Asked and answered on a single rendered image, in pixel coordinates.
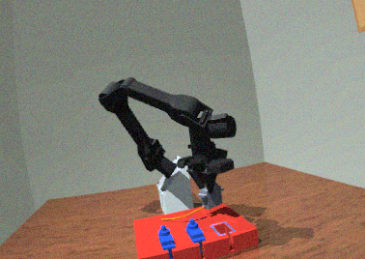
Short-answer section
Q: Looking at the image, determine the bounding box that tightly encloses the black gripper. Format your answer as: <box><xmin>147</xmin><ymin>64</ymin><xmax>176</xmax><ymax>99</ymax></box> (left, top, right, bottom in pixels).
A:
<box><xmin>177</xmin><ymin>139</ymin><xmax>235</xmax><ymax>194</ymax></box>

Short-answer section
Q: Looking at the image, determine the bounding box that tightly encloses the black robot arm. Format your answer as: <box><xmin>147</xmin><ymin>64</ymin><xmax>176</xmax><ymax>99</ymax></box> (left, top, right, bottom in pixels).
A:
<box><xmin>98</xmin><ymin>77</ymin><xmax>237</xmax><ymax>179</ymax></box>

